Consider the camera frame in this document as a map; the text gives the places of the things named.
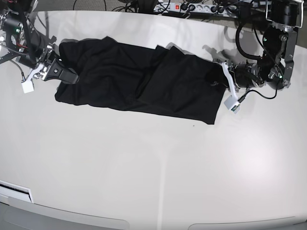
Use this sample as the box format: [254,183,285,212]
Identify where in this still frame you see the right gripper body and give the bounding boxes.
[28,44,62,81]

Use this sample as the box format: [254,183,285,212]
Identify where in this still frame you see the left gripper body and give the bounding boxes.
[226,60,265,92]

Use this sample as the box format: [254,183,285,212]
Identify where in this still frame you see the black t-shirt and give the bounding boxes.
[55,37,227,125]

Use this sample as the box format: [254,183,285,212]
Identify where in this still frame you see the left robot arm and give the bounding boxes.
[208,0,305,92]

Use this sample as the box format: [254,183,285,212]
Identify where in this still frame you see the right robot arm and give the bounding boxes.
[0,0,79,92]

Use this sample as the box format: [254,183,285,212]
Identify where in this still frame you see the white power strip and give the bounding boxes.
[153,1,237,18]

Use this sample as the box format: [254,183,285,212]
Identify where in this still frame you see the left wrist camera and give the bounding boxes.
[224,95,241,114]

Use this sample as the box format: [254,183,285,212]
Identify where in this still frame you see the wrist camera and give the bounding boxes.
[224,95,241,114]
[21,80,34,93]

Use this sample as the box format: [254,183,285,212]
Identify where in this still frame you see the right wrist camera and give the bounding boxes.
[21,80,34,93]

